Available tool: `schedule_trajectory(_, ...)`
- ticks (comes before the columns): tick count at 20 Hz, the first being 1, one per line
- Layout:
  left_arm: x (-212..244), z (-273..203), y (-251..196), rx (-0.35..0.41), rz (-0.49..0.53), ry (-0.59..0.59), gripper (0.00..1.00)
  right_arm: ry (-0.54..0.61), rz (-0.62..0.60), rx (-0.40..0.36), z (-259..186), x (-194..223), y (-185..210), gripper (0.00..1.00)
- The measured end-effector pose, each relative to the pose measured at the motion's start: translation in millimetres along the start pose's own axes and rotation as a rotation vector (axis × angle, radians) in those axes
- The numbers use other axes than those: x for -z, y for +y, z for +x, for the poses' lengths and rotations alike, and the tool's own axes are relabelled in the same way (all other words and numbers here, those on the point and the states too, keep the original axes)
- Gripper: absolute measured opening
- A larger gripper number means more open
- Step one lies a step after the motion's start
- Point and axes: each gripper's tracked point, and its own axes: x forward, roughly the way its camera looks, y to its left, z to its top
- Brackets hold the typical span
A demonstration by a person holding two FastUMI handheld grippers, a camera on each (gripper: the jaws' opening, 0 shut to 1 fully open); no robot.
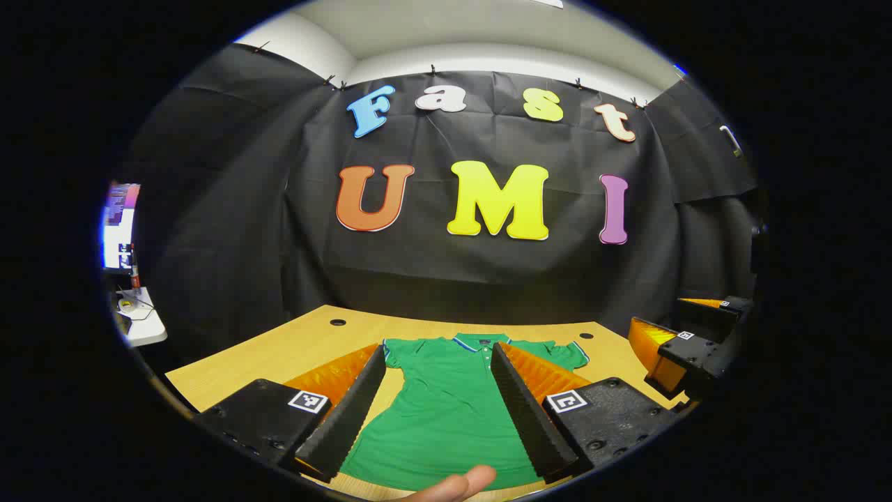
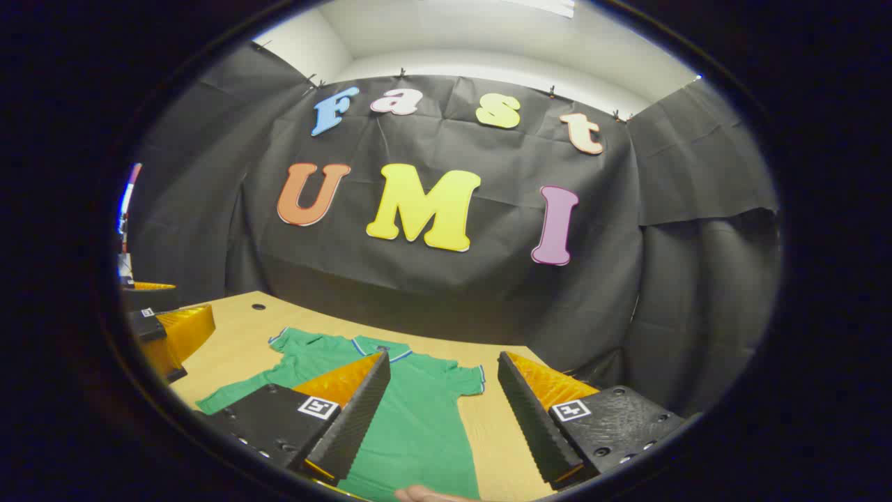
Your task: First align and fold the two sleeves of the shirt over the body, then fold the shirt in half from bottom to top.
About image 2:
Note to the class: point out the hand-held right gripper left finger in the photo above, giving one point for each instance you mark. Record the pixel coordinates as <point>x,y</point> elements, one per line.
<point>355,425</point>

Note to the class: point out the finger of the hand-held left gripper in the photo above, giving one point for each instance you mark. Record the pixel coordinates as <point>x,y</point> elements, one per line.
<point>188,335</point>
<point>150,298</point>

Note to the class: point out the green T-shirt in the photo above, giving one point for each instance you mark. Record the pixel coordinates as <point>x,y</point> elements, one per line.
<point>425,418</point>

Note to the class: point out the white device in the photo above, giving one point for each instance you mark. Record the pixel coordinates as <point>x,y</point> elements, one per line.
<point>125,266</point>

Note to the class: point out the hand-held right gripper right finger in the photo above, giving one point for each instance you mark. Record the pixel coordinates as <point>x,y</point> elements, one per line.
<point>533,425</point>

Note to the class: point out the ceiling light panel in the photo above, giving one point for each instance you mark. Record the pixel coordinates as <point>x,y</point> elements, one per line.
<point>540,7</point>

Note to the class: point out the lit screen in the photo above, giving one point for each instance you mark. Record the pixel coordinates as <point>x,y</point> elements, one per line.
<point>129,199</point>

